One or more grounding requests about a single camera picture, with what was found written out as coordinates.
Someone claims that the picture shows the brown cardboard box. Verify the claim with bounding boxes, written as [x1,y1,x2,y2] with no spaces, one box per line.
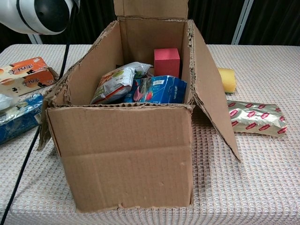
[37,0,241,213]

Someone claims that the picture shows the blue fruit print packet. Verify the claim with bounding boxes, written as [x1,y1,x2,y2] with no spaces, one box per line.
[123,75,188,105]

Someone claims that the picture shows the white orange snack bag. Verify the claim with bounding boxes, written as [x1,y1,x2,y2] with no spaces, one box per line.
[90,62,153,105]

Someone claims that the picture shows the red cube box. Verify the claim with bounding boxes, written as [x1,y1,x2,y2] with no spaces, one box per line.
[154,48,180,79]

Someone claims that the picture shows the yellow sponge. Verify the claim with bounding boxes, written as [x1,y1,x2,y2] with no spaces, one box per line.
[217,67,236,95]

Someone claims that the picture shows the gold foil packet red labels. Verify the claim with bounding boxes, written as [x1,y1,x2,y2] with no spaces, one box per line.
[226,100,288,138]

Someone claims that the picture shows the beige woven tablecloth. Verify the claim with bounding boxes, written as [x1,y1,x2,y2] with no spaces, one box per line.
[0,44,300,225]

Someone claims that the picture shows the orange printed tissue box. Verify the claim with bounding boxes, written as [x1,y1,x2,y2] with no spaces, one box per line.
[0,56,59,97]

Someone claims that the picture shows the blue plastic tissue pack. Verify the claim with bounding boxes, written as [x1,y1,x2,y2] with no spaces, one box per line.
[0,92,45,145]

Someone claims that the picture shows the white plastic packet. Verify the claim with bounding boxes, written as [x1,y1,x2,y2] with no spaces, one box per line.
[0,93,21,111]

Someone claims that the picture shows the white frame post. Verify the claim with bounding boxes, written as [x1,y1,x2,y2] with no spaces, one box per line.
[231,0,254,45]
[28,34,43,45]

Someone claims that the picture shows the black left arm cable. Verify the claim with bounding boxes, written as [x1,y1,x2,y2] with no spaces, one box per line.
[0,7,78,225]

